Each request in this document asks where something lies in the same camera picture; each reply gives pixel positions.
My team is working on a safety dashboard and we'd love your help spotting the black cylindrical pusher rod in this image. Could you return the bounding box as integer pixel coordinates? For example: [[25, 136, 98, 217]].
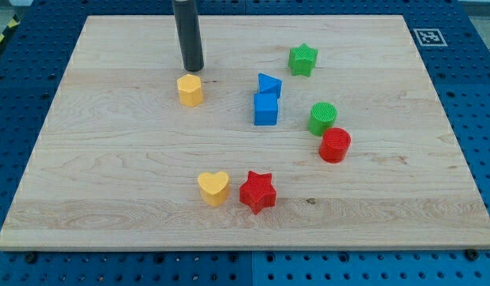
[[172, 0, 204, 72]]

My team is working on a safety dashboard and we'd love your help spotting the yellow hexagon block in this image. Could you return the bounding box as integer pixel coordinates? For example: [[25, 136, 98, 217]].
[[177, 74, 204, 107]]

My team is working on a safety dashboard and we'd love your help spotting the blue triangle block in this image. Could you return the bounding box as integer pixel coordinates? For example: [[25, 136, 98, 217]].
[[257, 73, 283, 99]]

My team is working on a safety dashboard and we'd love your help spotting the blue cube block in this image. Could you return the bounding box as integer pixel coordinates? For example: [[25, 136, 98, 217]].
[[253, 93, 278, 126]]

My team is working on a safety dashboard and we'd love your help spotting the green star block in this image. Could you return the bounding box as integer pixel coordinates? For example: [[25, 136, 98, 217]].
[[288, 43, 318, 77]]

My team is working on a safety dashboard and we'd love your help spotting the wooden board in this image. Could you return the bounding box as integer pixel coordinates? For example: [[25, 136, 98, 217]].
[[0, 15, 490, 252]]

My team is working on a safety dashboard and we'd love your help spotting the green cylinder block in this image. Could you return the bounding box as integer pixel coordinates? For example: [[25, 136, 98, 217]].
[[308, 102, 338, 136]]

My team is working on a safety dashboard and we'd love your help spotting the yellow heart block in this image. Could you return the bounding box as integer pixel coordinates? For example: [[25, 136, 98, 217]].
[[197, 172, 230, 207]]

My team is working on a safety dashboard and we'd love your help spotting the red star block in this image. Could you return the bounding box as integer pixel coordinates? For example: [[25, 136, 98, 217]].
[[239, 171, 276, 215]]

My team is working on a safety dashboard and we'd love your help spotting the red cylinder block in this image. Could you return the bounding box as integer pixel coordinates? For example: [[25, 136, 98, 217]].
[[318, 127, 352, 164]]

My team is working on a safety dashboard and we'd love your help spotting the white fiducial marker tag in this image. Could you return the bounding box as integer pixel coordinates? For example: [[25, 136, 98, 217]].
[[413, 28, 447, 47]]

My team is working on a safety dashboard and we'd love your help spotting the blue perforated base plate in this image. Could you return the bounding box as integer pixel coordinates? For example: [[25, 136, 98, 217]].
[[0, 0, 490, 285]]

